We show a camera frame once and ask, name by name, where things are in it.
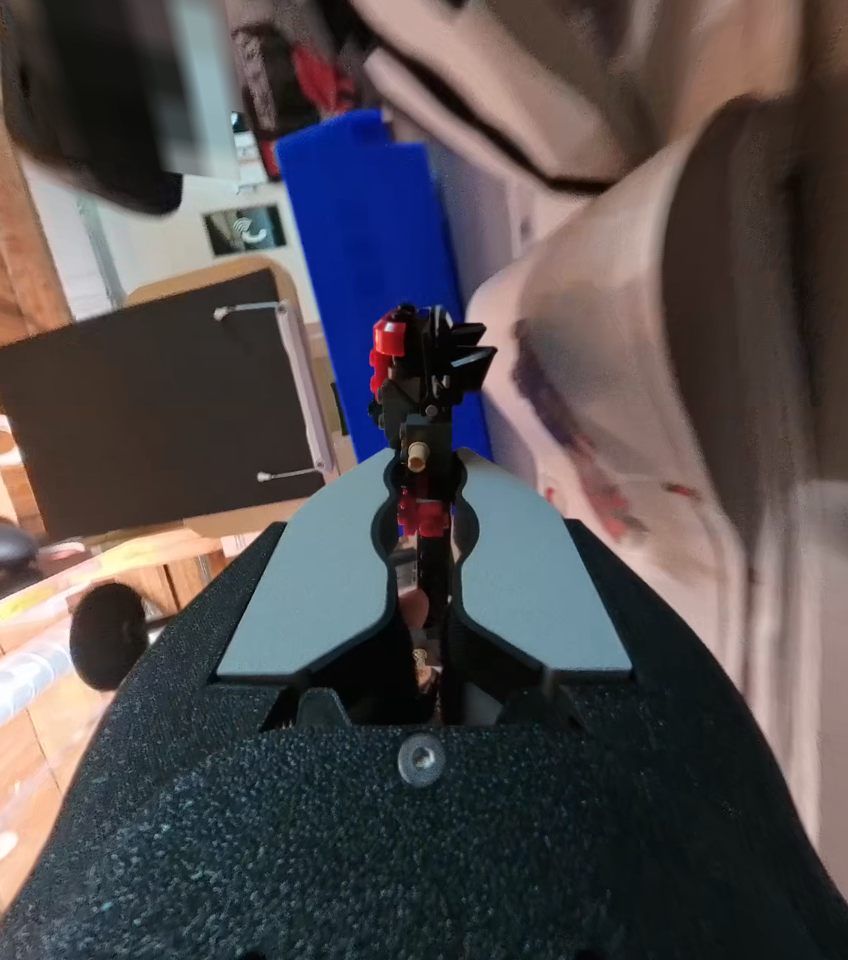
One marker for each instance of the blue plastic bin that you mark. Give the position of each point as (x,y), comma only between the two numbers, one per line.
(371,247)

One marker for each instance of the white instruction booklet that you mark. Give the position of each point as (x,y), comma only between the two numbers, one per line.
(603,315)

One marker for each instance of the dark wall sign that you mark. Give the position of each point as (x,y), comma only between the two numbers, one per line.
(244,231)

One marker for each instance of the black red lego car model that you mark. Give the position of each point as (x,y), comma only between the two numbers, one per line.
(424,397)

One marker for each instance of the person's left hand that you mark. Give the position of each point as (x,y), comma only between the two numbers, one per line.
(416,609)

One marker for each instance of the black round pad on rod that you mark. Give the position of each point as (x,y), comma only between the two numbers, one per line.
(109,637)

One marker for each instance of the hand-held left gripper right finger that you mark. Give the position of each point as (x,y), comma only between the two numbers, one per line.
(544,592)

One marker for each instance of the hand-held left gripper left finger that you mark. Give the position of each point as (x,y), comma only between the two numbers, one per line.
(311,592)

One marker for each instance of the black felt panel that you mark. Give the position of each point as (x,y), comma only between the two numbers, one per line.
(131,420)

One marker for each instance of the black lego set box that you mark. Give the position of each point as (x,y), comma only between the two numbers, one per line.
(296,90)

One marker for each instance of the silver panel rail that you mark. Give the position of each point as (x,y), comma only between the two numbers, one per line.
(304,390)

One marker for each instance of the light wood rounded frame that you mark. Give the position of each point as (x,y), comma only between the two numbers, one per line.
(244,266)

